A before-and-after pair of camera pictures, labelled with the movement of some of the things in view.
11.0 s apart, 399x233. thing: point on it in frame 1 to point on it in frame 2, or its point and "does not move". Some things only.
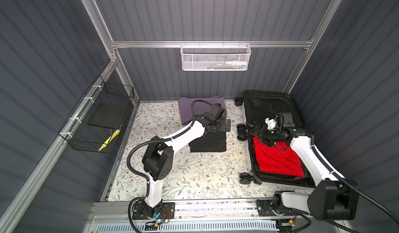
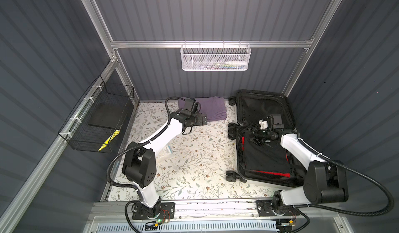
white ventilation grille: x=189 y=227 does not move
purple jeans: x=200 y=108 does not move
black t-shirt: x=210 y=142 to x=270 y=156
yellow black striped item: x=107 y=141 does not move
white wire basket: x=215 y=57 does not move
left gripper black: x=223 y=128 to x=198 y=117
